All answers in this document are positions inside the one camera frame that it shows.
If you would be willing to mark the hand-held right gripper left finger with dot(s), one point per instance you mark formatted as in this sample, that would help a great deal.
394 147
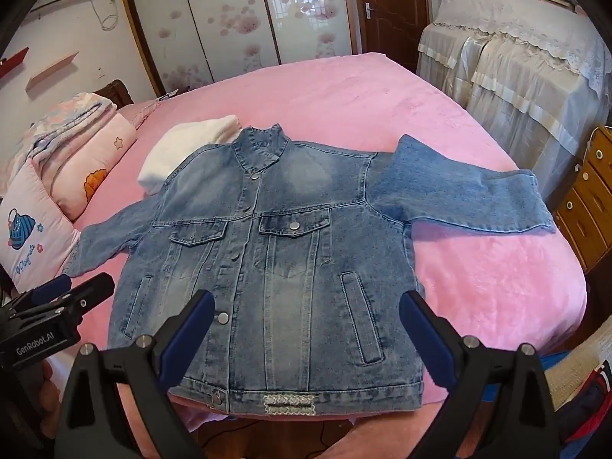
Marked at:
189 339

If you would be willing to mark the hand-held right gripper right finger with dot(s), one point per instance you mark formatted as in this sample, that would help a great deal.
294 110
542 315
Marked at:
425 339

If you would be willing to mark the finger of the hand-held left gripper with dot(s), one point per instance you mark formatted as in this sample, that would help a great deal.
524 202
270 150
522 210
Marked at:
52 289
93 291

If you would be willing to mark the blue denim jacket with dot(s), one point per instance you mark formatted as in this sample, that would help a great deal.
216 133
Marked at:
287 272

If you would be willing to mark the pink handbag print pillow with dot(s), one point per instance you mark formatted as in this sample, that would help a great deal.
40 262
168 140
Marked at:
33 229

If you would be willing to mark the blue cloth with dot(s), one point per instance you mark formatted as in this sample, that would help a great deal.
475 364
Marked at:
507 382

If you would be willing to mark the pink cartoon pillow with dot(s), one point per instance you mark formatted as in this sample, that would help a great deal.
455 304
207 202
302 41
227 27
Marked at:
95 162

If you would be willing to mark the white folded garment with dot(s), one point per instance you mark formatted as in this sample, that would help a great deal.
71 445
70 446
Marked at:
177 153

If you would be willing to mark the pastel floral folded quilt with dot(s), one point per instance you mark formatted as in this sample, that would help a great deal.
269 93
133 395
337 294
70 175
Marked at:
67 114

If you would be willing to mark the red and navy garment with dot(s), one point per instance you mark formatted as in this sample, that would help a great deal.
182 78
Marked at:
588 406

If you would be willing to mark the pink flat pillow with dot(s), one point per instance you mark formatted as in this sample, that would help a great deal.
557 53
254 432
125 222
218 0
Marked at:
141 112

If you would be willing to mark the dark wooden headboard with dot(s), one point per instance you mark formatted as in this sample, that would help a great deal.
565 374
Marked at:
114 93

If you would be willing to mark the wooden drawer cabinet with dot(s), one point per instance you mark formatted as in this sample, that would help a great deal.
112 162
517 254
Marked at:
588 210

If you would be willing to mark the pink bed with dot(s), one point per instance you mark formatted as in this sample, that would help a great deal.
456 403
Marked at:
358 100

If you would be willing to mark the cream satin ruffled cover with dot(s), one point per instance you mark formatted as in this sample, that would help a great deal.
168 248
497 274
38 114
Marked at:
507 100

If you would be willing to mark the floral sliding door wardrobe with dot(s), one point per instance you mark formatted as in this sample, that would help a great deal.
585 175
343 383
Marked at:
229 19

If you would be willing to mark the cream lace cloth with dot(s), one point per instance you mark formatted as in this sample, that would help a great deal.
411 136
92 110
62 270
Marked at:
526 28

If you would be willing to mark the brown wooden door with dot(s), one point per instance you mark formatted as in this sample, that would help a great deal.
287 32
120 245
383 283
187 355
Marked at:
397 9

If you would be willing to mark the pink wall shelf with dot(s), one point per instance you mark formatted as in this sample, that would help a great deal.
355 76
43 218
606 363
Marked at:
52 70

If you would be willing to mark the red wall shelf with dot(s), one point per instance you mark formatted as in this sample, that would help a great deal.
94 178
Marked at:
14 63

